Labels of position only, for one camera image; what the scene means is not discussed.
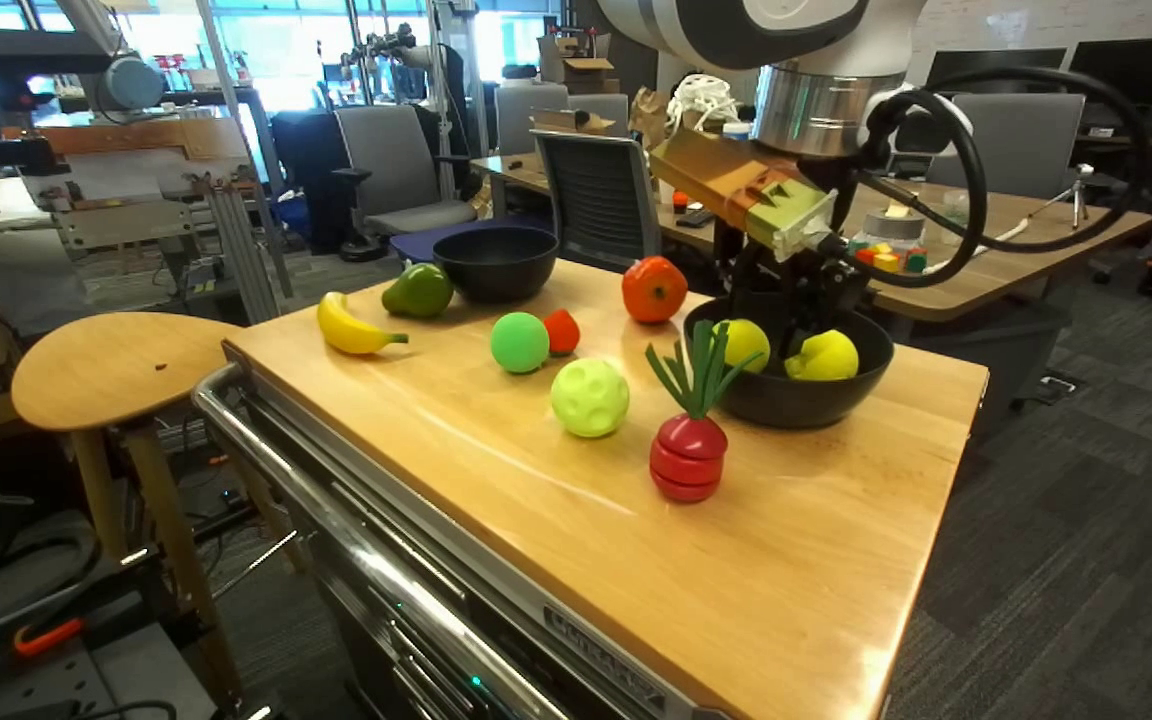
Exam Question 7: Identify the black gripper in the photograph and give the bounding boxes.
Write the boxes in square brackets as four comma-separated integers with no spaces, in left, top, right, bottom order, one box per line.
[729,240,877,343]

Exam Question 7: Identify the yellow toy lemon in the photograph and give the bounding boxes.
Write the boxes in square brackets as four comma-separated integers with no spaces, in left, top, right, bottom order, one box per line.
[722,317,775,378]
[781,324,865,387]

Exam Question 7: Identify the black bowl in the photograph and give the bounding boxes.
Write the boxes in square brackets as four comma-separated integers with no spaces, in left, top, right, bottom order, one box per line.
[433,219,563,308]
[681,293,899,434]

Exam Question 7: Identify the red toy bell pepper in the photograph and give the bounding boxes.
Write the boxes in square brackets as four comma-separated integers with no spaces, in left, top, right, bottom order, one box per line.
[619,251,692,329]

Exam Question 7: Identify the small red toy fruit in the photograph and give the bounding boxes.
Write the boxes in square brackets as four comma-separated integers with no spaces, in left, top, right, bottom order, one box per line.
[640,317,742,506]

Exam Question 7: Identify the red toy strawberry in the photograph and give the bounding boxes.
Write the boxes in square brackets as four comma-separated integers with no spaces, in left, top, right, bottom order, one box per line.
[541,308,586,358]

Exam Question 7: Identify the light green foam ball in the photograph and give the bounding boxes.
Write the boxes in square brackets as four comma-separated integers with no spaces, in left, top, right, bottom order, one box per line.
[490,308,558,378]

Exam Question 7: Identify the green toy avocado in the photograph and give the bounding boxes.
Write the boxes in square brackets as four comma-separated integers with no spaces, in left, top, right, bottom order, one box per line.
[379,259,456,324]

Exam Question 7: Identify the yellow toy banana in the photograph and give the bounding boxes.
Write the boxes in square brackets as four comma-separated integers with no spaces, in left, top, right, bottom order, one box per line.
[316,286,417,358]

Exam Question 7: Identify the grey robot arm joint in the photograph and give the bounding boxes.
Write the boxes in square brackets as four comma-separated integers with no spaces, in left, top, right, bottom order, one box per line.
[53,0,170,110]

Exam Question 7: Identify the coloured toy blocks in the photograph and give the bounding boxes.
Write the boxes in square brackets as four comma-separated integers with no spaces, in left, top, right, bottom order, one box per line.
[852,240,933,279]

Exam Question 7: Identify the long black bar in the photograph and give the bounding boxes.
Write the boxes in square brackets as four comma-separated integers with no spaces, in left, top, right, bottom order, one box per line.
[674,185,729,232]

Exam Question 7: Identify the black mesh office chair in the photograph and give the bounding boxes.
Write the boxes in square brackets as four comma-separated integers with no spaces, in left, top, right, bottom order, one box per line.
[529,123,667,285]

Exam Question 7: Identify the white net bag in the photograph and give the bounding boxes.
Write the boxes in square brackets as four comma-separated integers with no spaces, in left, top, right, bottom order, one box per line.
[663,73,743,136]

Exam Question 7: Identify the thin white stick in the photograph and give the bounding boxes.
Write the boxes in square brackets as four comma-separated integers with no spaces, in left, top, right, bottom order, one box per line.
[987,217,1075,262]

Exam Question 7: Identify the grey office chair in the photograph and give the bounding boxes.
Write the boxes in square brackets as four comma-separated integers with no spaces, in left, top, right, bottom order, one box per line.
[953,88,1091,205]
[491,78,571,154]
[331,100,480,246]

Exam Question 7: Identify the long wooden conference table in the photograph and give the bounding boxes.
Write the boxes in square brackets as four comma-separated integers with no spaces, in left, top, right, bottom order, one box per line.
[490,148,1152,403]

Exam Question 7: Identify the cardboard box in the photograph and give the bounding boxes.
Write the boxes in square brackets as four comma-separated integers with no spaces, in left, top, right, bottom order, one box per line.
[562,52,625,94]

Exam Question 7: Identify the small silver tripod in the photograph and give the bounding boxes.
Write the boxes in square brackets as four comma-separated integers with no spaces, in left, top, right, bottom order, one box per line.
[1066,160,1102,232]

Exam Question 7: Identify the silver tool cart cabinet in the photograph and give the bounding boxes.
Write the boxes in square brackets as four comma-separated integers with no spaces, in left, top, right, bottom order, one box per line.
[192,358,742,720]

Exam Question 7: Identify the thin silver metal rod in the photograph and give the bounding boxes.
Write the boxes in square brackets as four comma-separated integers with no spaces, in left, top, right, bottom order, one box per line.
[207,526,304,599]

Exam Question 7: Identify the round wooden stool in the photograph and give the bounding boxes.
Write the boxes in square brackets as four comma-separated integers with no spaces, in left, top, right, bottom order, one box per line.
[7,308,252,702]

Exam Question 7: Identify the black perforated breadboard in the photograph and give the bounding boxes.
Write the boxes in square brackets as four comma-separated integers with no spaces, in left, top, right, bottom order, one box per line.
[0,582,230,720]

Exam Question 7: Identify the orange wrist camera block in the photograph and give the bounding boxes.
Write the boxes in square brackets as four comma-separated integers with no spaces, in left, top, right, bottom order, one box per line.
[649,123,841,262]

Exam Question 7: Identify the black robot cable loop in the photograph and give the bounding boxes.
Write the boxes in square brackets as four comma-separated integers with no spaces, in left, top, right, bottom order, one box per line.
[852,58,1152,293]

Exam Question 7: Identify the chrome cart handle bar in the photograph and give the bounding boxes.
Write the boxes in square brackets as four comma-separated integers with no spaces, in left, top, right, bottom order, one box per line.
[192,364,571,720]

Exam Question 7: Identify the grey aluminium frame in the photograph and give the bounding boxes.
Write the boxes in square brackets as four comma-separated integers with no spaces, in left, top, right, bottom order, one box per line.
[53,162,292,324]

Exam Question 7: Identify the orange clamp handle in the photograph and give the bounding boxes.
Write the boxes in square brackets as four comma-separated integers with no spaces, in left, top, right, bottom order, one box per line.
[7,610,87,665]

